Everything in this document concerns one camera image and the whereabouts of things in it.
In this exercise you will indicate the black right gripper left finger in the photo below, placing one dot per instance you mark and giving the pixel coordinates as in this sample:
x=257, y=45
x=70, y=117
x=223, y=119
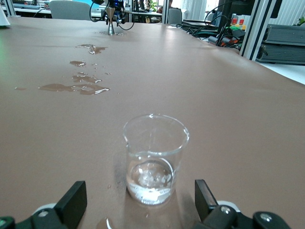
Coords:
x=71, y=202

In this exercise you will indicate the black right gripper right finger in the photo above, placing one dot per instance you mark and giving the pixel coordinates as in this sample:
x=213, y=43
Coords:
x=205, y=200

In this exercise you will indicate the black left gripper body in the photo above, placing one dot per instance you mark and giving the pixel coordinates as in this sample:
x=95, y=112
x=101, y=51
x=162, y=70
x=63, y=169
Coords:
x=118, y=4

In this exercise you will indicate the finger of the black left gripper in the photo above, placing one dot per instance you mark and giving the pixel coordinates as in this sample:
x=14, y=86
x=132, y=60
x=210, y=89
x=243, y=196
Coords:
x=121, y=17
x=106, y=17

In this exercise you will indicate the steel double cone jigger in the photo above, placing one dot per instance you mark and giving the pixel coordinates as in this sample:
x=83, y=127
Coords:
x=111, y=16

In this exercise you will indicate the clear glass beaker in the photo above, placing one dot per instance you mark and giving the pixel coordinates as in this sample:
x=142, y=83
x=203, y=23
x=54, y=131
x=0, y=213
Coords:
x=155, y=167

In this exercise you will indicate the spilled liquid puddle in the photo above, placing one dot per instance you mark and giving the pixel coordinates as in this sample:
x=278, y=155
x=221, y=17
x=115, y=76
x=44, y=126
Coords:
x=118, y=34
x=77, y=63
x=94, y=48
x=78, y=88

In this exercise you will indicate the grey office chair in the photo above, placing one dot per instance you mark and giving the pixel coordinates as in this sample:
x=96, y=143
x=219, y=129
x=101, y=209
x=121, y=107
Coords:
x=71, y=10
x=175, y=16

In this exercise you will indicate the brown table mat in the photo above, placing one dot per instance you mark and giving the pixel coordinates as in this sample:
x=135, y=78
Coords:
x=190, y=107

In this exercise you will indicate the red emergency stop button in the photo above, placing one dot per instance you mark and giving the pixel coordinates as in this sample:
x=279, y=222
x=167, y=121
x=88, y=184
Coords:
x=241, y=22
x=234, y=22

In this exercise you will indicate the grey equipment case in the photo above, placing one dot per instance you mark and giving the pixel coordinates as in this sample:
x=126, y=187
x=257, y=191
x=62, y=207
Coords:
x=283, y=43

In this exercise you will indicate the aluminium frame post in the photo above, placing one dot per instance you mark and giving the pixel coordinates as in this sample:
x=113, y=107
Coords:
x=252, y=31

